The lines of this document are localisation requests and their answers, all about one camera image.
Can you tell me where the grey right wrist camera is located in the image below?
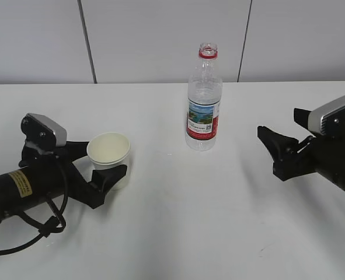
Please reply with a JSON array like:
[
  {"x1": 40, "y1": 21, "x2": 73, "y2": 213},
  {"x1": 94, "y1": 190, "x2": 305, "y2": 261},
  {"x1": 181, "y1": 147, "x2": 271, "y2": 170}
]
[{"x1": 307, "y1": 95, "x2": 345, "y2": 138}]

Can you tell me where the white paper cup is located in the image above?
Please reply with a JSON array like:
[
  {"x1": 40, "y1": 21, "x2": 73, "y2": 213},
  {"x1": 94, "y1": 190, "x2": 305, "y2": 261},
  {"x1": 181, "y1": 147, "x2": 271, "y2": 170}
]
[{"x1": 86, "y1": 132, "x2": 131, "y2": 191}]

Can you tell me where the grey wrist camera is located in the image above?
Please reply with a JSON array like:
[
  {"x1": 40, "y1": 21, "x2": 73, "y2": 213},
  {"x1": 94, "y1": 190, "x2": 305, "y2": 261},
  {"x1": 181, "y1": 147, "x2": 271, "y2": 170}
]
[
  {"x1": 20, "y1": 113, "x2": 67, "y2": 155},
  {"x1": 307, "y1": 95, "x2": 345, "y2": 138}
]

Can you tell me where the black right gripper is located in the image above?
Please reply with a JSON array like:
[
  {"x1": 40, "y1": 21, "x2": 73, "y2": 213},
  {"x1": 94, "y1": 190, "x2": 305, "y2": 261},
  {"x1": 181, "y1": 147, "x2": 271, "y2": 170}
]
[{"x1": 257, "y1": 108, "x2": 345, "y2": 190}]

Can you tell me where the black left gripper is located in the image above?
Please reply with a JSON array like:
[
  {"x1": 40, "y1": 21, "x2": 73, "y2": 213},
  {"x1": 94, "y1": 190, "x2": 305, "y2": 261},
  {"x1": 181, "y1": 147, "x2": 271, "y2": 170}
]
[{"x1": 19, "y1": 141, "x2": 128, "y2": 209}]

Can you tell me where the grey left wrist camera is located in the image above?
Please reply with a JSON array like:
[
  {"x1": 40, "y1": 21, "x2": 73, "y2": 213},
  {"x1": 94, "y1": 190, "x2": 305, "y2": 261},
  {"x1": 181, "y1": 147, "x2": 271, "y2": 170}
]
[{"x1": 20, "y1": 113, "x2": 67, "y2": 155}]

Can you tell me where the clear plastic water bottle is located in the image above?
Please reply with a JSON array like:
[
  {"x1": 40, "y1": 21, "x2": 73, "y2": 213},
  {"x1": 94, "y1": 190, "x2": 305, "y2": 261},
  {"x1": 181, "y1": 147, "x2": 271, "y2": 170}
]
[{"x1": 185, "y1": 43, "x2": 222, "y2": 151}]

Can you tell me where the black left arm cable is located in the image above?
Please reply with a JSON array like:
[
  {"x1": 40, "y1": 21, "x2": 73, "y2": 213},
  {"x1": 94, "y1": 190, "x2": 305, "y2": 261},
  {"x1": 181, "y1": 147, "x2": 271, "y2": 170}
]
[{"x1": 0, "y1": 151, "x2": 68, "y2": 257}]

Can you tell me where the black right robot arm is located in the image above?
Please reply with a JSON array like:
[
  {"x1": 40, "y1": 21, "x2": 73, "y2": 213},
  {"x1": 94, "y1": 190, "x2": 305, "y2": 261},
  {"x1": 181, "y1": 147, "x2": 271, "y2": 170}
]
[{"x1": 257, "y1": 109, "x2": 345, "y2": 191}]

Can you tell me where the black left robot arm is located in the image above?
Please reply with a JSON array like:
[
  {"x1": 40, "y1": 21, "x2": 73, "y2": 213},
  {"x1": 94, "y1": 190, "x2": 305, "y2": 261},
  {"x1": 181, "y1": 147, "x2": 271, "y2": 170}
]
[{"x1": 0, "y1": 142, "x2": 127, "y2": 236}]

